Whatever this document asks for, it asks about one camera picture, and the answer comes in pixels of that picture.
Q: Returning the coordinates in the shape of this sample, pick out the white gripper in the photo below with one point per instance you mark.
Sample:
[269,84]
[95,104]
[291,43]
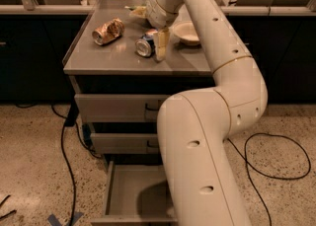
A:
[156,15]

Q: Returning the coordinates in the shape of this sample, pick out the blue pepsi can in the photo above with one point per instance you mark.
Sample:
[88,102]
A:
[145,45]

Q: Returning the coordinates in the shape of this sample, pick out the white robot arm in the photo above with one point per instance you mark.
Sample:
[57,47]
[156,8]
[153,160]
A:
[193,125]

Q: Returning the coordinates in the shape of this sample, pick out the crushed gold soda can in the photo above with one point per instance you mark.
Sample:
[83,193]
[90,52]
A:
[108,32]

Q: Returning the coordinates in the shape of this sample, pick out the grey drawer cabinet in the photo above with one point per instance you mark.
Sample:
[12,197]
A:
[116,68]

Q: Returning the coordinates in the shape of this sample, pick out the top grey drawer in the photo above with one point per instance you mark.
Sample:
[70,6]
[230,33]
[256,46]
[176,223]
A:
[119,107]

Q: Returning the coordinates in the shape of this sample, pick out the middle grey drawer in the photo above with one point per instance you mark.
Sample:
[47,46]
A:
[125,143]

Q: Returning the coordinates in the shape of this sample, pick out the open bottom grey drawer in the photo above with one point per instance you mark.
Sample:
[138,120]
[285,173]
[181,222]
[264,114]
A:
[136,195]

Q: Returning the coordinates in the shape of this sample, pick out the green chip bag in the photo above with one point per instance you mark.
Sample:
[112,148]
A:
[138,10]

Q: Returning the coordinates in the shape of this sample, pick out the white paper bowl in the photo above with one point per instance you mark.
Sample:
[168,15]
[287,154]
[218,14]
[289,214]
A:
[186,33]

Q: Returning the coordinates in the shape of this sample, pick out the dark counter cabinets behind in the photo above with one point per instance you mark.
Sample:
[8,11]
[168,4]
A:
[34,49]

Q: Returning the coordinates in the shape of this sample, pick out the blue tape on floor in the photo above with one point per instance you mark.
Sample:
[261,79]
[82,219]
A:
[55,221]

